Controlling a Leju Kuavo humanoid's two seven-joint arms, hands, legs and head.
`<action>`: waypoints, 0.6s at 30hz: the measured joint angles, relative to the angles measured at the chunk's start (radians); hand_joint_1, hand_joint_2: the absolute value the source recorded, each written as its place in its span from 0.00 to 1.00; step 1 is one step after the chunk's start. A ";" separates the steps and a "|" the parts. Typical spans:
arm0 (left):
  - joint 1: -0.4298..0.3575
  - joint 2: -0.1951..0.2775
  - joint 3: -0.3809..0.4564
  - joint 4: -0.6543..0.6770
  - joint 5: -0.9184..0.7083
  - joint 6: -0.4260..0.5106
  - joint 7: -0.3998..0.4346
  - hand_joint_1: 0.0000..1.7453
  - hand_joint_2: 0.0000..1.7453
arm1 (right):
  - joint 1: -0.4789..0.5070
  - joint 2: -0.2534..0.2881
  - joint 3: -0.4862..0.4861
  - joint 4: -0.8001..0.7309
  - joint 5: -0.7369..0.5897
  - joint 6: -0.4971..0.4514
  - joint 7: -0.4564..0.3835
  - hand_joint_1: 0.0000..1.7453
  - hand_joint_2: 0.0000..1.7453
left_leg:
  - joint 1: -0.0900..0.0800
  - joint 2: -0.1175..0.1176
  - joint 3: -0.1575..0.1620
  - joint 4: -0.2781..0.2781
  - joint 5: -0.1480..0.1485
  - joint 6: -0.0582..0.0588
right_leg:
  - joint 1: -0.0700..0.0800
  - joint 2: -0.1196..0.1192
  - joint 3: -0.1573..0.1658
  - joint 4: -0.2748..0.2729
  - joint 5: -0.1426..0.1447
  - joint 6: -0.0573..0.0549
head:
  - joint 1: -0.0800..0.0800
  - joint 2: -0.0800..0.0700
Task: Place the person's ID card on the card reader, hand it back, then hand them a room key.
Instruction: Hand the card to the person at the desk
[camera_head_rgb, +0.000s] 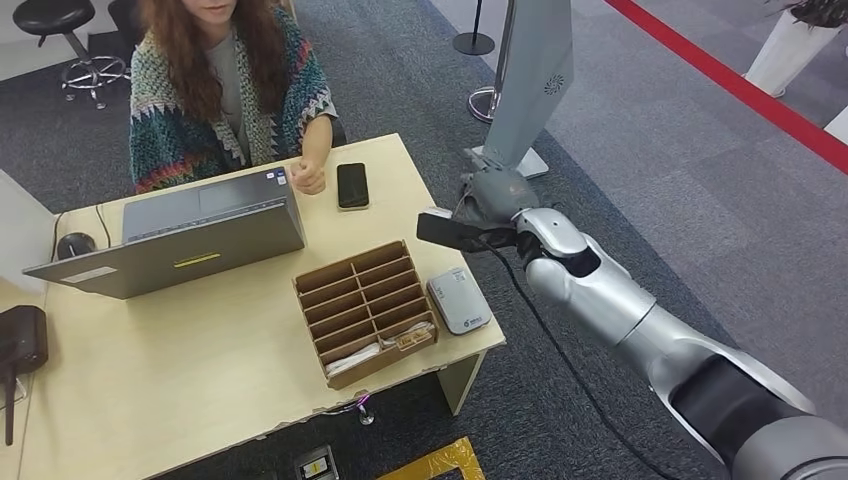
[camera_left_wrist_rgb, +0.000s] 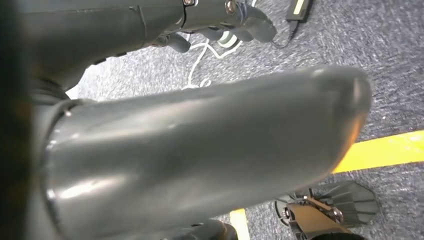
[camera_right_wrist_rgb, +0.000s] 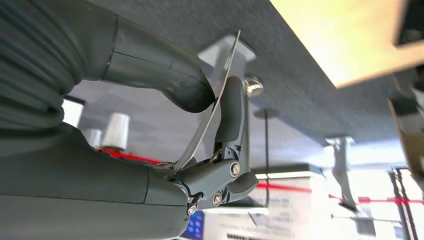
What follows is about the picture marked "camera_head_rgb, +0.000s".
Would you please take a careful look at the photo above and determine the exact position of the person's left hand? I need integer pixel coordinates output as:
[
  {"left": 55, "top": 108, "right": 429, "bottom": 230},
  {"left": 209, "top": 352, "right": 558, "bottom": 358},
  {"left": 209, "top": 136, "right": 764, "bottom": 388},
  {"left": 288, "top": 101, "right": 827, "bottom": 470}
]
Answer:
[{"left": 288, "top": 156, "right": 328, "bottom": 197}]

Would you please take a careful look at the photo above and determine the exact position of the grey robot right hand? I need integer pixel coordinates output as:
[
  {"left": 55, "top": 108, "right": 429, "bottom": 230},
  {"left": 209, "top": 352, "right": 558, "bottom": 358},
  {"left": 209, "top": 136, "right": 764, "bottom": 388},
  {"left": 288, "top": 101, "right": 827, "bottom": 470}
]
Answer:
[{"left": 453, "top": 165, "right": 541, "bottom": 230}]

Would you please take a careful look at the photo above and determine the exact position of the patterned room key card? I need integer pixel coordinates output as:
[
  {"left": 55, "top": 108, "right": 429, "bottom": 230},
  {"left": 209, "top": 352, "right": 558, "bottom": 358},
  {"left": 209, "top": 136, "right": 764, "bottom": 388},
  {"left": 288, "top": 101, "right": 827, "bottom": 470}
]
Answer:
[{"left": 397, "top": 329, "right": 435, "bottom": 351}]

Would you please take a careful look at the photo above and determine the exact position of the cardboard card organizer box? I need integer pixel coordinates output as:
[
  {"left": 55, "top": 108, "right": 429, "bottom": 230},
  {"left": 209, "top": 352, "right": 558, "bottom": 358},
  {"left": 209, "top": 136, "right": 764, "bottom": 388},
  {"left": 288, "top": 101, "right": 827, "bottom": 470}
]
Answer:
[{"left": 292, "top": 239, "right": 441, "bottom": 391}]

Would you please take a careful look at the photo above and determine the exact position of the white card reader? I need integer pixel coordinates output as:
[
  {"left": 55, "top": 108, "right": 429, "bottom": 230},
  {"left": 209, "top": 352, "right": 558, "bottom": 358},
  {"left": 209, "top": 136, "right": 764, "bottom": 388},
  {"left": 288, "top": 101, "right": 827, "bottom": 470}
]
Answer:
[{"left": 426, "top": 266, "right": 494, "bottom": 337}]

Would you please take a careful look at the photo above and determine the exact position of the person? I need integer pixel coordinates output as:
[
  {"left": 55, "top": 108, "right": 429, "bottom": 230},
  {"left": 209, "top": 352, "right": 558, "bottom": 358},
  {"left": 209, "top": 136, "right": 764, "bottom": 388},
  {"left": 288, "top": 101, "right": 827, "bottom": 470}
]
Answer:
[{"left": 129, "top": 0, "right": 339, "bottom": 197}]

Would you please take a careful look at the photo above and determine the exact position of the white card sleeve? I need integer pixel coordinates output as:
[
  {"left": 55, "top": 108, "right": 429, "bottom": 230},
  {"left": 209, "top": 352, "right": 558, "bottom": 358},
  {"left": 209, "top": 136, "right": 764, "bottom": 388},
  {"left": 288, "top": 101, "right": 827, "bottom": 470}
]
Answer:
[
  {"left": 324, "top": 343, "right": 384, "bottom": 379},
  {"left": 379, "top": 321, "right": 437, "bottom": 352}
]

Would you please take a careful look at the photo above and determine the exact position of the black smartphone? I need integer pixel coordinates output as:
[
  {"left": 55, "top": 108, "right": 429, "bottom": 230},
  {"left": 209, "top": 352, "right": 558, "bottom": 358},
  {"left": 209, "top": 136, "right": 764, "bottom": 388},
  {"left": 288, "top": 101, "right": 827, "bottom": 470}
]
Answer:
[{"left": 335, "top": 162, "right": 371, "bottom": 213}]

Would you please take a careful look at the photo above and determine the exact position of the grey kiosk stand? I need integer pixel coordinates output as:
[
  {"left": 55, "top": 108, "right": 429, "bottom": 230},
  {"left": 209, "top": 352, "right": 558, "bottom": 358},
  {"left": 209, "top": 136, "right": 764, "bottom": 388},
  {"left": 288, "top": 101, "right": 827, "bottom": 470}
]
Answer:
[{"left": 468, "top": 0, "right": 575, "bottom": 180}]

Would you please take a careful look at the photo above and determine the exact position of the grey laptop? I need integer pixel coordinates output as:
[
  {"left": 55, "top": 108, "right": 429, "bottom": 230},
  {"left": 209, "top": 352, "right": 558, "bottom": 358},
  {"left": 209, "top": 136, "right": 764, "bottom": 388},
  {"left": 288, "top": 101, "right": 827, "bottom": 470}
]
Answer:
[{"left": 21, "top": 165, "right": 307, "bottom": 301}]

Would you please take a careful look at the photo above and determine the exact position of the wooden desk leg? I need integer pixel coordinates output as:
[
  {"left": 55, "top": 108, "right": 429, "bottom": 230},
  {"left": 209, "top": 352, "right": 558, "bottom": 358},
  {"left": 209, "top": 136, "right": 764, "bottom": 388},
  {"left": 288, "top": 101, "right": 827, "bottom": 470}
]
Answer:
[{"left": 435, "top": 351, "right": 489, "bottom": 417}]

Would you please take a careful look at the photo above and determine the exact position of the black computer mouse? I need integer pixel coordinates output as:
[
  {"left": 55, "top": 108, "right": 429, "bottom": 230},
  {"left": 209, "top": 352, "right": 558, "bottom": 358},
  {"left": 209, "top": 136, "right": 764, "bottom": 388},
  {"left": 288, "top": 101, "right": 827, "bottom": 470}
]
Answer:
[{"left": 55, "top": 231, "right": 97, "bottom": 262}]

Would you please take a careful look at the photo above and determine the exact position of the metal hook under desk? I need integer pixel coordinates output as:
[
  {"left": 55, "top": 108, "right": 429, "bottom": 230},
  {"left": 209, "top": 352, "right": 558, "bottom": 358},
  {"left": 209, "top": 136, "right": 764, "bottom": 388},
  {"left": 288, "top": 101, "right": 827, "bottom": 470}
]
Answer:
[{"left": 324, "top": 394, "right": 376, "bottom": 427}]

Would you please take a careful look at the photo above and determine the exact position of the red floor tape line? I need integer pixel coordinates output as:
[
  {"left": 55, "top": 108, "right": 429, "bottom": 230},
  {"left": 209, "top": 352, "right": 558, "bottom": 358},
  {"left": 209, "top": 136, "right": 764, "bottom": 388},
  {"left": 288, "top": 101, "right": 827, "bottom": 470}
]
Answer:
[{"left": 602, "top": 0, "right": 848, "bottom": 177}]

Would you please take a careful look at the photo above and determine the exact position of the yellow floor tape marking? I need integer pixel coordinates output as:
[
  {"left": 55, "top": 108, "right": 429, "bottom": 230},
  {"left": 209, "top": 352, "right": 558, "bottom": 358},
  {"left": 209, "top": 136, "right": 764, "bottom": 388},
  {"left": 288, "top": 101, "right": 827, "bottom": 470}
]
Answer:
[{"left": 377, "top": 436, "right": 487, "bottom": 480}]

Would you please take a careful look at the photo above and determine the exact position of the metal floor socket box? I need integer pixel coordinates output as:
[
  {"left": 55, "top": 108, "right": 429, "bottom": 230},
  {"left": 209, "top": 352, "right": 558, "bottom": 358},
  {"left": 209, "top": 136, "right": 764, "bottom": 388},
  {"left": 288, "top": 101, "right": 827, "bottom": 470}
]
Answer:
[{"left": 294, "top": 445, "right": 341, "bottom": 480}]

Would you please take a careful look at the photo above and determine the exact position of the white partition panel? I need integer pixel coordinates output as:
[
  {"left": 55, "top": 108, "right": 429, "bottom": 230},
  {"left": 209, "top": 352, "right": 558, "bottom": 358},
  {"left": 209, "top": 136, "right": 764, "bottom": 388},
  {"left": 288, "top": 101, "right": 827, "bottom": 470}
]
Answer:
[{"left": 0, "top": 168, "right": 56, "bottom": 296}]

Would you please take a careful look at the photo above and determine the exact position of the black round stool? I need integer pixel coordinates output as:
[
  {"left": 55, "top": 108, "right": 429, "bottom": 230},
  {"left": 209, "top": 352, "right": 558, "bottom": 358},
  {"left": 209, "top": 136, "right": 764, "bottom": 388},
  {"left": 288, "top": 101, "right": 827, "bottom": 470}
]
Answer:
[{"left": 11, "top": 0, "right": 128, "bottom": 111}]

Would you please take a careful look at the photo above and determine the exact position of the white planter pot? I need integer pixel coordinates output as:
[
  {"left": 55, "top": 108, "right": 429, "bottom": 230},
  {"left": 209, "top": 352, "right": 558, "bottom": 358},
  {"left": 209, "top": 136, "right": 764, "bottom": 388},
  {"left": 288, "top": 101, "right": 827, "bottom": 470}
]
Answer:
[{"left": 743, "top": 9, "right": 843, "bottom": 99}]

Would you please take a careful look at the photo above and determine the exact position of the black router with antenna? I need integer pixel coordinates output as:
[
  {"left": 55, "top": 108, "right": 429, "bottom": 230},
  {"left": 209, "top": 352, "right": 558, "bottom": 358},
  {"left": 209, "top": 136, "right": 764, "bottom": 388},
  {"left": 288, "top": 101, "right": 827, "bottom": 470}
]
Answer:
[{"left": 0, "top": 305, "right": 49, "bottom": 447}]

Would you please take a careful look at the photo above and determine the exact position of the white block at edge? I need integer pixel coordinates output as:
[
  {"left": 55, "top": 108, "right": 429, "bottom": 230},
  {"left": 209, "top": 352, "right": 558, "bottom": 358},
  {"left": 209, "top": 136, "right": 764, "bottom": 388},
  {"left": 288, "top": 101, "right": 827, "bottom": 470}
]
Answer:
[{"left": 823, "top": 104, "right": 848, "bottom": 146}]

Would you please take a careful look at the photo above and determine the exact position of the green potted plant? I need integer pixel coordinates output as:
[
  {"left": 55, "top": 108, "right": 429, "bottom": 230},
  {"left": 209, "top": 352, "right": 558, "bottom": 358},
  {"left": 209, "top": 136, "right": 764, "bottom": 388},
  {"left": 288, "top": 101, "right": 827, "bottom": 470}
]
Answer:
[{"left": 765, "top": 0, "right": 848, "bottom": 31}]

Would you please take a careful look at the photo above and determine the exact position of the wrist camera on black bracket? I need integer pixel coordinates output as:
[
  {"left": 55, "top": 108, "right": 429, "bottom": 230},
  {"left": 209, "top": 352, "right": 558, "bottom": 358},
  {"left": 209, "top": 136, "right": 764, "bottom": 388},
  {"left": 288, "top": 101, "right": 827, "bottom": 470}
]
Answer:
[{"left": 415, "top": 207, "right": 521, "bottom": 254}]

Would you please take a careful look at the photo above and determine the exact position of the chrome stanchion post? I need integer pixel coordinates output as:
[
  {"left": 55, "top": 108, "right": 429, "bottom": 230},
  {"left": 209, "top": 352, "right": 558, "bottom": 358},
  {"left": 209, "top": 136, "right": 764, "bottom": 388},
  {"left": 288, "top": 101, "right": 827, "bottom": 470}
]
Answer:
[{"left": 466, "top": 0, "right": 518, "bottom": 125}]

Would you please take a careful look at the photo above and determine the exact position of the black stanchion post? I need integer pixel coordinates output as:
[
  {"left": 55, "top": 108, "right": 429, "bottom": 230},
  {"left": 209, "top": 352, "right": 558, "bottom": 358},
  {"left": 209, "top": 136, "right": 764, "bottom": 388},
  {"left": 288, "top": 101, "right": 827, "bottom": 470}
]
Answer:
[{"left": 451, "top": 0, "right": 497, "bottom": 57}]

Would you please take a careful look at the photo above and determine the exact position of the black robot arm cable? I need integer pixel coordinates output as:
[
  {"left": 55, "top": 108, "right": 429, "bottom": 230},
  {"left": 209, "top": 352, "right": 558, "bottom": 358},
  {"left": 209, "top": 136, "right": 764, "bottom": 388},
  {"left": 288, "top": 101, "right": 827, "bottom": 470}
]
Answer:
[{"left": 483, "top": 241, "right": 677, "bottom": 480}]

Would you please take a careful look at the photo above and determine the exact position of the black laptop cable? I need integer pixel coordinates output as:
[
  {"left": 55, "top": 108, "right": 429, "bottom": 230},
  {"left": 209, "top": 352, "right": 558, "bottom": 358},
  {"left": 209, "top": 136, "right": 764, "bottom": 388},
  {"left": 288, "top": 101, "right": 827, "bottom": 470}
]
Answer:
[{"left": 94, "top": 203, "right": 112, "bottom": 250}]

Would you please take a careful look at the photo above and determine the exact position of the black mouse cable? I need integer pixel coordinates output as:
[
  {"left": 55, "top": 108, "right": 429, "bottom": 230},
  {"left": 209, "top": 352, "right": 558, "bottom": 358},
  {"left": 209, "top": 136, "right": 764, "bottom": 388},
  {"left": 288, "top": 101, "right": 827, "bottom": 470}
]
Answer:
[{"left": 50, "top": 211, "right": 66, "bottom": 263}]

